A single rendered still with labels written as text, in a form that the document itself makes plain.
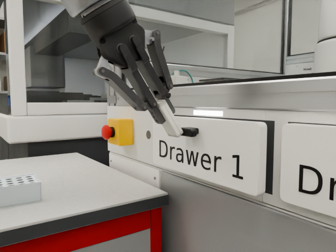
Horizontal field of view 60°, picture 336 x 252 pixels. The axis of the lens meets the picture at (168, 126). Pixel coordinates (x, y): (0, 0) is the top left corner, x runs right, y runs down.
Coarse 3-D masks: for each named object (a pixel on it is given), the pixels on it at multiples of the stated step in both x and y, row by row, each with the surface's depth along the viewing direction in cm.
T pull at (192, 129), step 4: (184, 128) 50; (188, 128) 50; (192, 128) 50; (196, 128) 52; (184, 132) 50; (188, 132) 49; (192, 132) 49; (196, 132) 49; (188, 136) 50; (192, 136) 49
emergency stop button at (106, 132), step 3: (105, 126) 78; (108, 126) 78; (102, 129) 79; (105, 129) 77; (108, 129) 77; (111, 129) 79; (102, 132) 79; (105, 132) 77; (108, 132) 77; (111, 132) 79; (102, 135) 79; (105, 135) 78; (108, 135) 78; (105, 138) 78; (108, 138) 78
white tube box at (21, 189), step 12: (0, 180) 61; (12, 180) 60; (24, 180) 60; (36, 180) 60; (0, 192) 55; (12, 192) 56; (24, 192) 57; (36, 192) 58; (0, 204) 55; (12, 204) 56
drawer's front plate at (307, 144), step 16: (288, 128) 40; (304, 128) 38; (320, 128) 36; (288, 144) 40; (304, 144) 38; (320, 144) 36; (288, 160) 40; (304, 160) 38; (320, 160) 36; (288, 176) 40; (304, 176) 38; (288, 192) 40; (320, 192) 36; (320, 208) 37
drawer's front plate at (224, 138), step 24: (192, 120) 54; (216, 120) 49; (240, 120) 46; (168, 144) 61; (192, 144) 54; (216, 144) 49; (240, 144) 45; (264, 144) 43; (192, 168) 55; (216, 168) 49; (240, 168) 45; (264, 168) 43
